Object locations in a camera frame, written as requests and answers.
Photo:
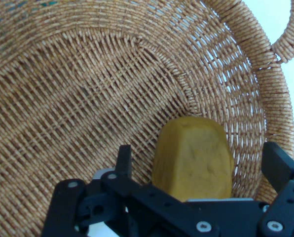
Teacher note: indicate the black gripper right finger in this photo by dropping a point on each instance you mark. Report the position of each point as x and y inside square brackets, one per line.
[285, 202]

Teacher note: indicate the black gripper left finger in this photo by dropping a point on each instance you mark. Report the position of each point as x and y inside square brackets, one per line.
[127, 197]

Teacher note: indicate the yellow-brown potato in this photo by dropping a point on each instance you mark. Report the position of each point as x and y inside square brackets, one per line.
[191, 158]

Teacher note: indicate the woven wicker basket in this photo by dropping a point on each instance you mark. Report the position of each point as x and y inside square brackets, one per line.
[87, 98]

